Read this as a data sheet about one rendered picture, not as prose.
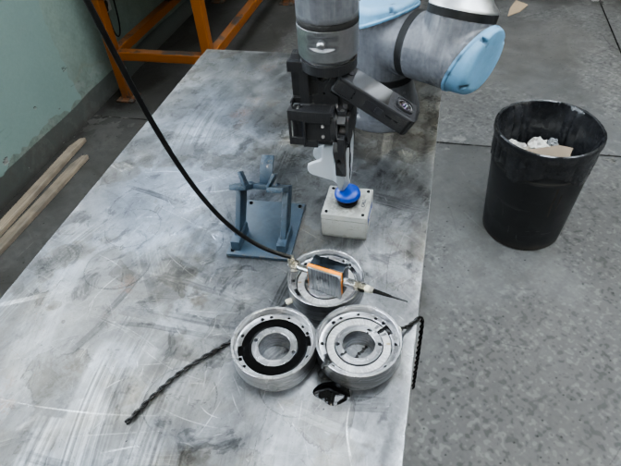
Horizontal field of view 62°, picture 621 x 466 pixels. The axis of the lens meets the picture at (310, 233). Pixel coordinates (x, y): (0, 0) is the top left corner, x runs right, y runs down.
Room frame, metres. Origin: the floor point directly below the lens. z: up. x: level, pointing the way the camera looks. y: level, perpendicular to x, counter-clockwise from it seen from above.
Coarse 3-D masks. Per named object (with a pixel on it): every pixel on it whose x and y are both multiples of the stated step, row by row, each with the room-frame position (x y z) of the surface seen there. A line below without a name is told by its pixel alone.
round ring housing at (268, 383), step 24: (264, 312) 0.42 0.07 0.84; (288, 312) 0.42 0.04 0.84; (240, 336) 0.39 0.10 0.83; (264, 336) 0.39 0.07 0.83; (288, 336) 0.38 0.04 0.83; (312, 336) 0.38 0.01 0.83; (264, 360) 0.35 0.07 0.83; (288, 360) 0.35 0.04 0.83; (312, 360) 0.35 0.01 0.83; (264, 384) 0.32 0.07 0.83; (288, 384) 0.32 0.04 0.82
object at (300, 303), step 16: (304, 256) 0.51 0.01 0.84; (336, 256) 0.51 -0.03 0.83; (352, 256) 0.50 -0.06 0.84; (288, 272) 0.48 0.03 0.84; (352, 272) 0.49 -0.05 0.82; (288, 288) 0.46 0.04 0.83; (304, 304) 0.43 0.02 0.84; (320, 304) 0.42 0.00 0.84; (336, 304) 0.42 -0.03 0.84; (320, 320) 0.42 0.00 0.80
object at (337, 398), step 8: (320, 384) 0.33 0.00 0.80; (328, 384) 0.33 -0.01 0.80; (336, 384) 0.33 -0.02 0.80; (312, 392) 0.32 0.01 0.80; (320, 392) 0.32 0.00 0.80; (328, 392) 0.32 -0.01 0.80; (336, 392) 0.32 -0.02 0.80; (344, 392) 0.32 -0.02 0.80; (328, 400) 0.31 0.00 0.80; (336, 400) 0.31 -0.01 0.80; (344, 400) 0.31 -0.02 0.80
